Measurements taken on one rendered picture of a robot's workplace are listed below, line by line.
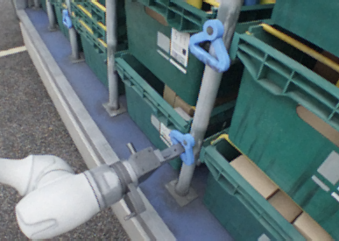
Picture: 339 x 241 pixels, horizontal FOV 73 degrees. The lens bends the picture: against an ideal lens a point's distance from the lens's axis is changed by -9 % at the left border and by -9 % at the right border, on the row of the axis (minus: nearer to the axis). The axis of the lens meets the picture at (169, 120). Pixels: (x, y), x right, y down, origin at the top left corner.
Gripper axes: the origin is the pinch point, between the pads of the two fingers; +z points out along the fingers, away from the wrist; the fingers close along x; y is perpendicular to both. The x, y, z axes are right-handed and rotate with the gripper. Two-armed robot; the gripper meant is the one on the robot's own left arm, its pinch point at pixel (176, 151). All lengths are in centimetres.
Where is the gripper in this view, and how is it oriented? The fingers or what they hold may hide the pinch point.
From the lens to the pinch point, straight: 63.8
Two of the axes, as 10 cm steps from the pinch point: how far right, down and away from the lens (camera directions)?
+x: -3.2, 4.5, 8.3
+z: 8.1, -3.3, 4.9
